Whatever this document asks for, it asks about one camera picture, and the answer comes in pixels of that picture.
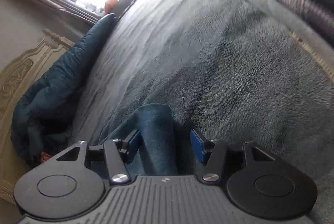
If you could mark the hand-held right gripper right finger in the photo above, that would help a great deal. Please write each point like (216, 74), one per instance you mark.
(198, 145)

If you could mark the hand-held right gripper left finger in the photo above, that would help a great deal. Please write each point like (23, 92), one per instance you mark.
(131, 145)

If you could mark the blue denim jeans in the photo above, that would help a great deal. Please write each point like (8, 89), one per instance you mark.
(156, 135)

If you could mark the grey fleece bed sheet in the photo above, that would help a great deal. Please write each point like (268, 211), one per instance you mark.
(208, 56)

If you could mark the blue duvet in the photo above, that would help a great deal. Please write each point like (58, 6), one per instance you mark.
(60, 83)

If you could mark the cream carved headboard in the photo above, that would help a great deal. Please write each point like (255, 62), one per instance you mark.
(15, 77)

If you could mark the orange soft object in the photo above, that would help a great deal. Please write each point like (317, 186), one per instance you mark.
(110, 4)

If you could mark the grey curtain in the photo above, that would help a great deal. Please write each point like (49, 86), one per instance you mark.
(52, 2)

